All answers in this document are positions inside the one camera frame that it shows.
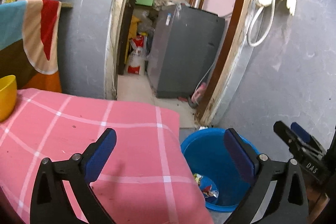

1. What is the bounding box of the trash in bucket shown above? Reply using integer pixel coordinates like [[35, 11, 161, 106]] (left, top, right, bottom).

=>
[[193, 173, 219, 199]]

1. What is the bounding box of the blue plastic bucket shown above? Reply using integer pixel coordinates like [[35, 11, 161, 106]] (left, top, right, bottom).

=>
[[181, 128, 259, 213]]

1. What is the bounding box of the pink checked tablecloth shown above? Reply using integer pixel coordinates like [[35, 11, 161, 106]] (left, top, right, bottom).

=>
[[1, 89, 213, 223]]

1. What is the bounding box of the yellow plastic bowl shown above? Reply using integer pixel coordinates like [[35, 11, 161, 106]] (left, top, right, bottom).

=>
[[0, 75, 17, 122]]

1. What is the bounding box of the grey refrigerator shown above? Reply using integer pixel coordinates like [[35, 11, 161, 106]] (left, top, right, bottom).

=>
[[147, 5, 226, 98]]

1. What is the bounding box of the white red rice sack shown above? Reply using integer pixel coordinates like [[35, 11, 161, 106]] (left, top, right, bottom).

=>
[[125, 33, 147, 76]]

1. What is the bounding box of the blue brown striped cloth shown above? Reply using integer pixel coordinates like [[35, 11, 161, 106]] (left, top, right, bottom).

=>
[[0, 0, 62, 93]]

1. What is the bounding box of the green storage box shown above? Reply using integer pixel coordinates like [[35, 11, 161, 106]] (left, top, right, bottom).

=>
[[135, 0, 154, 7]]

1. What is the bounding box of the white hose loop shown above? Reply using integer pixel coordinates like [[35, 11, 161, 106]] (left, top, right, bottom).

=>
[[246, 0, 277, 48]]

